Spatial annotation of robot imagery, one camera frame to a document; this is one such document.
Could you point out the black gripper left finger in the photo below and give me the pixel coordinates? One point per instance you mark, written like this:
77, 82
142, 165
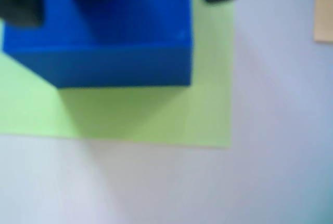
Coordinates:
18, 0

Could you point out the large blue cube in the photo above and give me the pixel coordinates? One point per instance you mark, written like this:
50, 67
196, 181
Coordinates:
130, 52

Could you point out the orange paper square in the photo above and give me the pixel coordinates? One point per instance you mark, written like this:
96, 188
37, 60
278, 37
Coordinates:
323, 8

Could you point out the green paper square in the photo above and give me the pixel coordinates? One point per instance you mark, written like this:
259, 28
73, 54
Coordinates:
203, 115

